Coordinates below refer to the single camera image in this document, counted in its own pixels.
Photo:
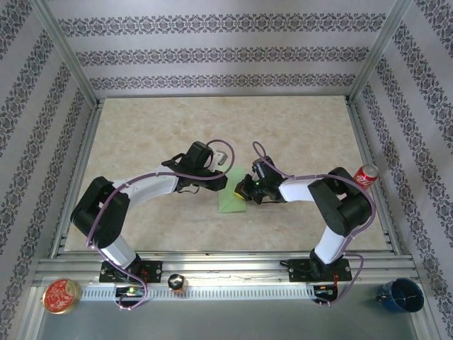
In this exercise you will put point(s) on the red soda can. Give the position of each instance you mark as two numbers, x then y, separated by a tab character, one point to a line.
368	175

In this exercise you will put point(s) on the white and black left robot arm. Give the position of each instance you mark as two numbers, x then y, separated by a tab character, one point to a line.
155	184

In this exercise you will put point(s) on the round red and gold tin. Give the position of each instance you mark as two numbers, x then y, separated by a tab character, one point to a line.
61	296

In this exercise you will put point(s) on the small circuit board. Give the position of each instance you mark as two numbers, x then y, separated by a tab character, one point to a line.
325	290
131	291

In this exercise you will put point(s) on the dark blue mug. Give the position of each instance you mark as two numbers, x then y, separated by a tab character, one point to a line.
403	295

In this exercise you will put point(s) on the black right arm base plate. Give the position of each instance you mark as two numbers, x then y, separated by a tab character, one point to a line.
299	269

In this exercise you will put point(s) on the small black and brown knob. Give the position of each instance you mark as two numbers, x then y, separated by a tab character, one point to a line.
177	282

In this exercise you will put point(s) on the aluminium profile frame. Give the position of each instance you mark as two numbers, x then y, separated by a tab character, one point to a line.
226	263

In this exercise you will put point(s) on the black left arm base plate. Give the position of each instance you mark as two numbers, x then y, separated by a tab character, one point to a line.
152	271

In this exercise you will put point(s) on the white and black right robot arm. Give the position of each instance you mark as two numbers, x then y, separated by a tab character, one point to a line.
293	191

